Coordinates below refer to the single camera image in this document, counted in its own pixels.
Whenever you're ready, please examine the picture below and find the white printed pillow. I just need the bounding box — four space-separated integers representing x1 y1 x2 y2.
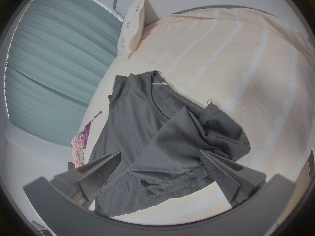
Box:
117 0 146 59

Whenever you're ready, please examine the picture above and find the purple satin garment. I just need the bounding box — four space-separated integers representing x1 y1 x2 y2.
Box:
78 111 102 149

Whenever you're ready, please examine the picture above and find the bed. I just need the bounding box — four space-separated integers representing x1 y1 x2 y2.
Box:
66 0 315 228

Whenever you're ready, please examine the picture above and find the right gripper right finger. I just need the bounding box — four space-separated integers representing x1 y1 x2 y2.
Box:
199 149 267 210

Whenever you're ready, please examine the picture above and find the blue-green curtain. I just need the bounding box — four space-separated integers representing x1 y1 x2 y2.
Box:
5 0 123 148

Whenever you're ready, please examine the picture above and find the black T-shirt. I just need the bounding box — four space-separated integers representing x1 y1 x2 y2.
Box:
88 70 251 218

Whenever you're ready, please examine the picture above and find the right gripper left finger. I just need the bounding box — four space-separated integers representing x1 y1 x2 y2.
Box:
52 151 122 209

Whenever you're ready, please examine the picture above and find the pile of clothes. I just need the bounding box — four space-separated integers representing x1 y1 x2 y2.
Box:
71 135 86 168

